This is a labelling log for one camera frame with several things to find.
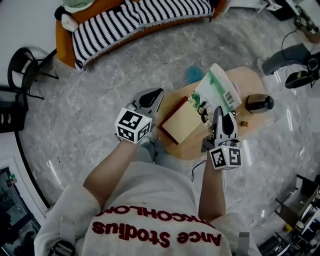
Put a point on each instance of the light wooden table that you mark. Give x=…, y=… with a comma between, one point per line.
x=247, y=82

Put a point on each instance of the black box device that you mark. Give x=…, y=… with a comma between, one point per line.
x=11, y=112

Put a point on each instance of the white sweatshirt with red print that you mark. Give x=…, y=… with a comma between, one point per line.
x=155, y=200

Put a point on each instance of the pale green cushion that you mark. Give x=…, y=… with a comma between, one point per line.
x=76, y=3

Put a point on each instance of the black white striped blanket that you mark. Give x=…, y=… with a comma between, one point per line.
x=112, y=27

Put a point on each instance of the person's grey trousers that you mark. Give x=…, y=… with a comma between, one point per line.
x=150, y=150

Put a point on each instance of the dark metal shelf rack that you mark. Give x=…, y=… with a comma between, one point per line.
x=300, y=215

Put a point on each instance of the person's right forearm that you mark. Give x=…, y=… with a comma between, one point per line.
x=212, y=190

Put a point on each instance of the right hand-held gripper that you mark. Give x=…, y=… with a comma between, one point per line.
x=226, y=155

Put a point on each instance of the person's left forearm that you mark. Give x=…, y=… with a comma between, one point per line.
x=112, y=175

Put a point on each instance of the green and white book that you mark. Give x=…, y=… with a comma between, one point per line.
x=215, y=90

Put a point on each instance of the small metal keys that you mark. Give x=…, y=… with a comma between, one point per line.
x=235, y=114

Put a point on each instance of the red cover book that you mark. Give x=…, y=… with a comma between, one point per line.
x=181, y=122

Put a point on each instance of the blue fluffy ball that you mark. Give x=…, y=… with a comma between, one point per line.
x=193, y=74

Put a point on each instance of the black metal chair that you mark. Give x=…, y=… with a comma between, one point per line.
x=30, y=70

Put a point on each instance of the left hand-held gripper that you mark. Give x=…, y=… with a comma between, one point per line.
x=135, y=123

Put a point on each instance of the orange sofa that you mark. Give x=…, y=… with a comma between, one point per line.
x=63, y=47

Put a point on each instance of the black shoe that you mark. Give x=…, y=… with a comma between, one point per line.
x=298, y=78

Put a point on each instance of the white plush cushion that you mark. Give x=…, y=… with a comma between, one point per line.
x=68, y=22

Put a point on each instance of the glass door cabinet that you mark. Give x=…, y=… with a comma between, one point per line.
x=15, y=207

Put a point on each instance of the white desk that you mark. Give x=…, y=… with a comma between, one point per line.
x=250, y=3

